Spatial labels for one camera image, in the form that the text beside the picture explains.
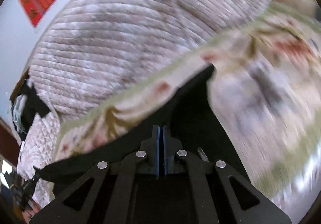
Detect person's left hand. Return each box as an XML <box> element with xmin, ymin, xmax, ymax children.
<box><xmin>22</xmin><ymin>201</ymin><xmax>41</xmax><ymax>223</ymax></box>

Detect floral fleece blanket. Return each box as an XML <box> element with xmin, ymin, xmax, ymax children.
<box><xmin>54</xmin><ymin>2</ymin><xmax>320</xmax><ymax>223</ymax></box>

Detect black pants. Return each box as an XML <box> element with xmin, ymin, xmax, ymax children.
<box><xmin>34</xmin><ymin>64</ymin><xmax>251</xmax><ymax>197</ymax></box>

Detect dark clothes pile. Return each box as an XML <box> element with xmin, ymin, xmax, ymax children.
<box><xmin>11</xmin><ymin>81</ymin><xmax>50</xmax><ymax>140</ymax></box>

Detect quilted beige bedspread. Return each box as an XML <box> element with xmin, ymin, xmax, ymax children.
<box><xmin>17</xmin><ymin>0</ymin><xmax>274</xmax><ymax>209</ymax></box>

